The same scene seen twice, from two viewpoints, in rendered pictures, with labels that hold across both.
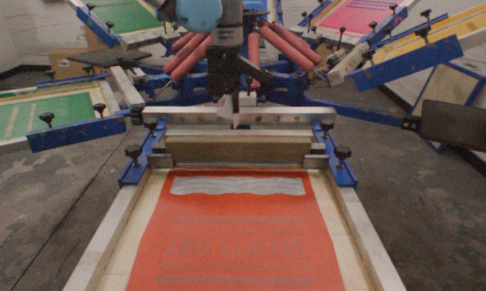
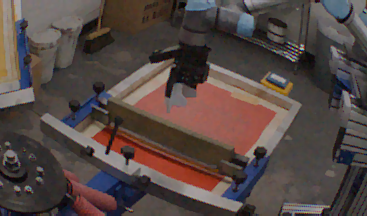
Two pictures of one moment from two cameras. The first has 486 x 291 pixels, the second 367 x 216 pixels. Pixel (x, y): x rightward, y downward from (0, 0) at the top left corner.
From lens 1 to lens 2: 2.33 m
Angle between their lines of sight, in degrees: 121
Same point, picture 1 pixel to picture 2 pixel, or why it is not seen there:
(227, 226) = (201, 127)
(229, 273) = (213, 112)
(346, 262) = (146, 90)
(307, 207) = not seen: hidden behind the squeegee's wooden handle
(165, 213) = (239, 148)
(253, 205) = not seen: hidden behind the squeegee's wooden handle
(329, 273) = (161, 91)
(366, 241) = (135, 79)
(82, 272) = (283, 127)
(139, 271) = (258, 130)
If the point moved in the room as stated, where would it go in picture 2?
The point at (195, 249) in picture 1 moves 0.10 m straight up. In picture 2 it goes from (227, 126) to (233, 98)
